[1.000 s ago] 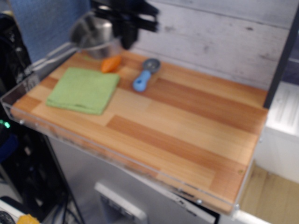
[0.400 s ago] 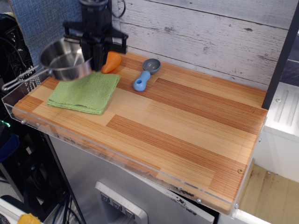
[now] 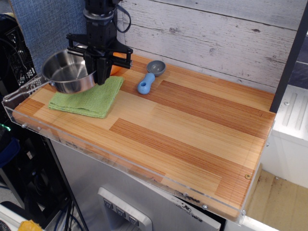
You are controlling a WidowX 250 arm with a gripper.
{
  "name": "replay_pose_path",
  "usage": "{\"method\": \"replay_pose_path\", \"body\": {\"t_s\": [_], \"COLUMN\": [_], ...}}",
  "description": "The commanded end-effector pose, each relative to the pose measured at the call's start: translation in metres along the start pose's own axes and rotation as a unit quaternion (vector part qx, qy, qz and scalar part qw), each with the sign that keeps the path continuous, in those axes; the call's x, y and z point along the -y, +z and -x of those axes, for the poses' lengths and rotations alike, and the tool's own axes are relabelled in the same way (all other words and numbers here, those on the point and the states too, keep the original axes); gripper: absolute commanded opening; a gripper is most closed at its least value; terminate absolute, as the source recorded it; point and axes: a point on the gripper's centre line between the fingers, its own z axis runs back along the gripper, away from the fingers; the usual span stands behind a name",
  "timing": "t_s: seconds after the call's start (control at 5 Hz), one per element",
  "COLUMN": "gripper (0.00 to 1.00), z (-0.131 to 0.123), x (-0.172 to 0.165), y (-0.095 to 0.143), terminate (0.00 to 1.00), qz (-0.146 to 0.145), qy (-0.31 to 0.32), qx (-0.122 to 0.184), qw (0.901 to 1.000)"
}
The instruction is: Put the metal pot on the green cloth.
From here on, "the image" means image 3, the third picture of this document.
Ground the yellow object bottom left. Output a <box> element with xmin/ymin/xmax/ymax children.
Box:
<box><xmin>18</xmin><ymin>220</ymin><xmax>42</xmax><ymax>231</ymax></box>

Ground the metal pot with wire handle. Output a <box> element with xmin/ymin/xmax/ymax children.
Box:
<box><xmin>3</xmin><ymin>50</ymin><xmax>96</xmax><ymax>102</ymax></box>

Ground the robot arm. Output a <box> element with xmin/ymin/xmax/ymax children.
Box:
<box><xmin>66</xmin><ymin>0</ymin><xmax>133</xmax><ymax>85</ymax></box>

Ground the clear acrylic table guard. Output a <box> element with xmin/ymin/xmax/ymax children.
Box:
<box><xmin>1</xmin><ymin>74</ymin><xmax>276</xmax><ymax>226</ymax></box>

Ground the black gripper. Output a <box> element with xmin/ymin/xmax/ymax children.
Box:
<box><xmin>66</xmin><ymin>20</ymin><xmax>133</xmax><ymax>85</ymax></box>

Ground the white ridged appliance right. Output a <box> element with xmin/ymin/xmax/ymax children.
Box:
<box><xmin>261</xmin><ymin>85</ymin><xmax>308</xmax><ymax>188</ymax></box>

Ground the green cloth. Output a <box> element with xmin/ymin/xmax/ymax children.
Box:
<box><xmin>48</xmin><ymin>76</ymin><xmax>124</xmax><ymax>118</ymax></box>

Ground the black crate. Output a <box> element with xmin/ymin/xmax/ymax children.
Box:
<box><xmin>0</xmin><ymin>21</ymin><xmax>36</xmax><ymax>86</ymax></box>

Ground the blue grey measuring scoop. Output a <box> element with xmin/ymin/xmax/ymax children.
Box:
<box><xmin>137</xmin><ymin>60</ymin><xmax>167</xmax><ymax>95</ymax></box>

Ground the orange toy carrot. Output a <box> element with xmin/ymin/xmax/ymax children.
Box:
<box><xmin>110</xmin><ymin>52</ymin><xmax>126</xmax><ymax>76</ymax></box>

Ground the black cable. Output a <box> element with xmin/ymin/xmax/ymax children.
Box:
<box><xmin>115</xmin><ymin>2</ymin><xmax>132</xmax><ymax>34</ymax></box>

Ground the dark vertical post right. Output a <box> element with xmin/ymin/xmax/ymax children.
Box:
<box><xmin>270</xmin><ymin>1</ymin><xmax>308</xmax><ymax>113</ymax></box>

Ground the stainless appliance with buttons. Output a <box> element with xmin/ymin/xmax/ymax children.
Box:
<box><xmin>51</xmin><ymin>141</ymin><xmax>226</xmax><ymax>231</ymax></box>

